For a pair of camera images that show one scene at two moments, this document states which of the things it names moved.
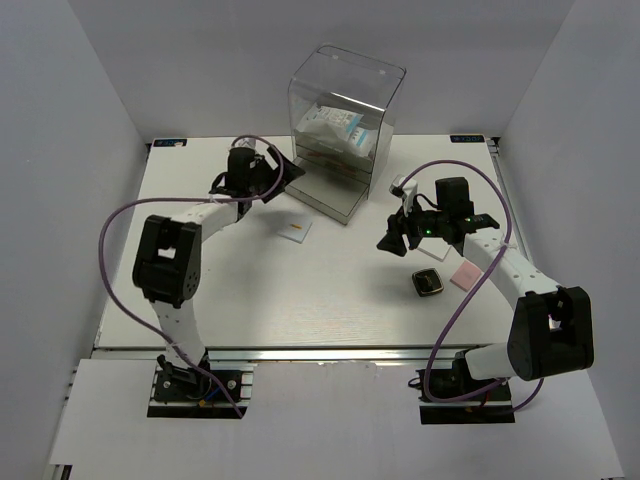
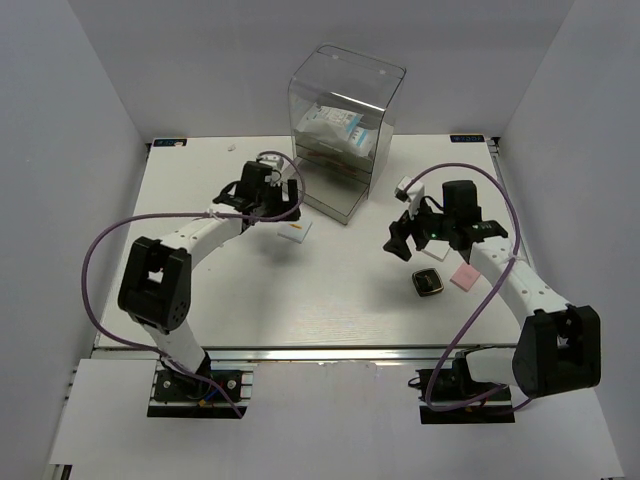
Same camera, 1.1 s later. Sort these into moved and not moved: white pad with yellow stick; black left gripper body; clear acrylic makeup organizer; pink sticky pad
Moved: black left gripper body
Not moved: white pad with yellow stick; clear acrylic makeup organizer; pink sticky pad
